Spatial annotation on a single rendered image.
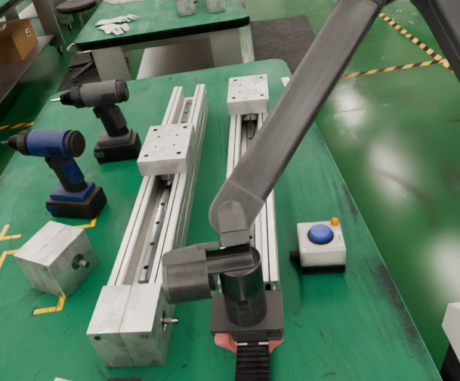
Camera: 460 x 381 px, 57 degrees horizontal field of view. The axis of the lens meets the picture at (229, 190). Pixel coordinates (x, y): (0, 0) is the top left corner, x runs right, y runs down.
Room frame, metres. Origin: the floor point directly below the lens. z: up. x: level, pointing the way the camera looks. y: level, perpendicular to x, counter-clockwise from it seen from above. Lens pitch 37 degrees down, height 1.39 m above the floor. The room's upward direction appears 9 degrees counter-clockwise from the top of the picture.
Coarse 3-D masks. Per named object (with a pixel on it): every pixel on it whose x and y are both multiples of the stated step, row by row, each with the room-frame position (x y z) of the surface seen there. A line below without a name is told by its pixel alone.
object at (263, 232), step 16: (240, 128) 0.95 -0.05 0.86; (256, 128) 1.00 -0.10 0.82; (240, 144) 0.89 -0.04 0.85; (272, 192) 0.67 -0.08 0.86; (272, 208) 0.62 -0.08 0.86; (256, 224) 0.62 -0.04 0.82; (272, 224) 0.57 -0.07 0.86; (256, 240) 0.58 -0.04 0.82; (272, 240) 0.53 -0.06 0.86; (272, 256) 0.49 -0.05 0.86; (272, 272) 0.46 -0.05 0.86; (272, 288) 0.44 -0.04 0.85
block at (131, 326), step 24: (120, 288) 0.47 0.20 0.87; (144, 288) 0.46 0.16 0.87; (96, 312) 0.43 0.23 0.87; (120, 312) 0.42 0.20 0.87; (144, 312) 0.41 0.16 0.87; (168, 312) 0.46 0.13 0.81; (96, 336) 0.39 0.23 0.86; (120, 336) 0.39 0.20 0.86; (144, 336) 0.38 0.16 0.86; (168, 336) 0.42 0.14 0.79; (120, 360) 0.39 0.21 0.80; (144, 360) 0.38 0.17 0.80
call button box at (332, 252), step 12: (300, 228) 0.58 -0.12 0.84; (336, 228) 0.56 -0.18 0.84; (300, 240) 0.54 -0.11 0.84; (312, 240) 0.54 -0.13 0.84; (336, 240) 0.53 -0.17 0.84; (300, 252) 0.52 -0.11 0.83; (312, 252) 0.51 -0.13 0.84; (324, 252) 0.51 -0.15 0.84; (336, 252) 0.51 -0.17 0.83; (300, 264) 0.53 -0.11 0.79; (312, 264) 0.51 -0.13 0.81; (324, 264) 0.51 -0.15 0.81; (336, 264) 0.51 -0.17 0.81
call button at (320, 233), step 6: (312, 228) 0.56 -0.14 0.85; (318, 228) 0.55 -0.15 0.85; (324, 228) 0.55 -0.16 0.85; (330, 228) 0.55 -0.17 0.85; (312, 234) 0.54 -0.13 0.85; (318, 234) 0.54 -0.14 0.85; (324, 234) 0.54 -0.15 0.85; (330, 234) 0.54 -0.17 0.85; (318, 240) 0.53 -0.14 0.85; (324, 240) 0.53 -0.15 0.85
